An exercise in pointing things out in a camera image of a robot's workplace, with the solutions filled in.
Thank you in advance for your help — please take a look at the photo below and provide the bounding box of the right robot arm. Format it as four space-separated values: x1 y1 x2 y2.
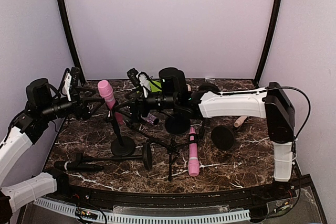
115 67 296 200

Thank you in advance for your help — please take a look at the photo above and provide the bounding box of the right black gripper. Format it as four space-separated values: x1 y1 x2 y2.
114 87 178 121

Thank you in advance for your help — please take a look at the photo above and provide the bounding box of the white cable duct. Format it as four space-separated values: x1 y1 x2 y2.
33 197 250 223

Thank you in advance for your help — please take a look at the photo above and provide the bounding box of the black tripod mic stand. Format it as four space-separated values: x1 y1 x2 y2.
125 121 180 182

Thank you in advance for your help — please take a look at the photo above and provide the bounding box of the black empty mic stand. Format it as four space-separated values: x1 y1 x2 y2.
198 83 219 140

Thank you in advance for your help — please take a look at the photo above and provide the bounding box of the black stand holding beige mic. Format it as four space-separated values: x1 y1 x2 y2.
164 114 191 135

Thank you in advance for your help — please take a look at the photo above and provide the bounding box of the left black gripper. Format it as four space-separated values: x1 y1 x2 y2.
40 86 104 122

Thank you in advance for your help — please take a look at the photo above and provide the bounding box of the black stand front left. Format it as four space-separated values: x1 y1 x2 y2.
75 143 153 170

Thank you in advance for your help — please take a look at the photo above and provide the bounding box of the right black frame post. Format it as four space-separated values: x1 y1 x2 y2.
253 0 281 87

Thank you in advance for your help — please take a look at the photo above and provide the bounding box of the purple glitter microphone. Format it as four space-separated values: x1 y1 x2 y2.
141 113 160 125

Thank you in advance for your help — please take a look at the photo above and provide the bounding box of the beige microphone right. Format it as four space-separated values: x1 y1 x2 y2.
234 116 248 128

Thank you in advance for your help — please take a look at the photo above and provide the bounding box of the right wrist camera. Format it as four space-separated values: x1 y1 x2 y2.
127 68 152 98

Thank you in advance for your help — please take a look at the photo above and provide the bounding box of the pink microphone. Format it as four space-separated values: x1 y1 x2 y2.
97 80 123 125
188 127 200 177

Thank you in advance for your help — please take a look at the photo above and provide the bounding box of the left black frame post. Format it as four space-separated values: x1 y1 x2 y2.
57 0 86 84

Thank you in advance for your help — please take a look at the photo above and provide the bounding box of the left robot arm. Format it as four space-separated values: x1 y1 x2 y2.
1 78 104 223

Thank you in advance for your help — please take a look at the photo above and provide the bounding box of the black round-base mic stand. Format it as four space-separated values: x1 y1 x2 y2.
106 101 135 156

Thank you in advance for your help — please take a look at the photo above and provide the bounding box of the black frame post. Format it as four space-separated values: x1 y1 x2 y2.
57 0 86 84
253 0 281 87

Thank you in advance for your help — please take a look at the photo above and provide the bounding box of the pink microphone front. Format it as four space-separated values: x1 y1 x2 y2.
188 127 200 177

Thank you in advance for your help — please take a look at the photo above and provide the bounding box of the black microphone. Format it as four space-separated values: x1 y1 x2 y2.
54 161 104 172

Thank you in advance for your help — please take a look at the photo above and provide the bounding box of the green plate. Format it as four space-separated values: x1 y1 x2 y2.
149 80 162 92

